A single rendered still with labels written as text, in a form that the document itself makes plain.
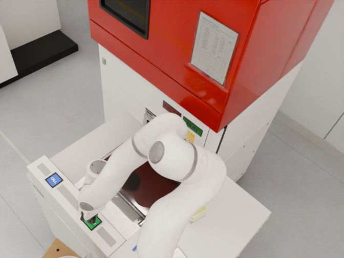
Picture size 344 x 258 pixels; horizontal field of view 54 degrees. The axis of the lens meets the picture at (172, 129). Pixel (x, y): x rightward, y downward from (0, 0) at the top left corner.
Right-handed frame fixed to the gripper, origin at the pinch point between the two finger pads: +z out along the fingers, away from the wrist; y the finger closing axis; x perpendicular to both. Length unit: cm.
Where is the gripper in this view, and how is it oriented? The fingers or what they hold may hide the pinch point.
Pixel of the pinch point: (91, 218)
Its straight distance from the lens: 140.0
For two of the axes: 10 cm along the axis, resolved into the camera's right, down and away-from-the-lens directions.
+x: 7.2, 5.8, -3.7
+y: -6.5, 3.8, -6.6
